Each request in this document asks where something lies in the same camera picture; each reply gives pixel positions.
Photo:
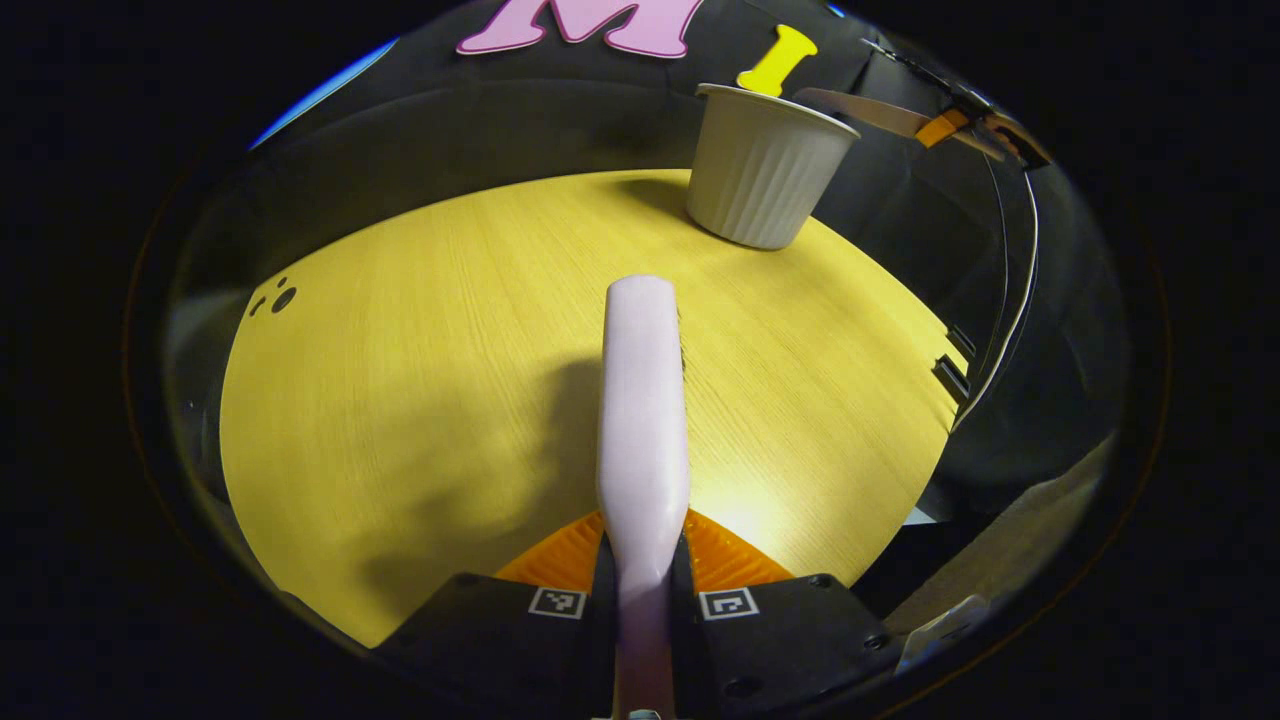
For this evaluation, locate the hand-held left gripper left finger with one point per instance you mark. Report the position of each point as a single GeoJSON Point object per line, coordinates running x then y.
{"type": "Point", "coordinates": [560, 650]}

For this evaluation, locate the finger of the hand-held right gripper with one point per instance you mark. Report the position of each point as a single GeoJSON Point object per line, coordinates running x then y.
{"type": "Point", "coordinates": [940, 128]}

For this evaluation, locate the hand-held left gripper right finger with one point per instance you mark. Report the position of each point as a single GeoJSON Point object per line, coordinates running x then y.
{"type": "Point", "coordinates": [760, 650]}

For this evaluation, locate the pink dustpan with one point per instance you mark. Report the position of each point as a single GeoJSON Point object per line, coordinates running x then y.
{"type": "Point", "coordinates": [860, 108]}

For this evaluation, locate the white ribbed garbage bin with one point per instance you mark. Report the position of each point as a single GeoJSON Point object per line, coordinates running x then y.
{"type": "Point", "coordinates": [765, 170]}

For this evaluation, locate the small pink broom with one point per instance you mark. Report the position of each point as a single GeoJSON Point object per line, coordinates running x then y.
{"type": "Point", "coordinates": [642, 420]}

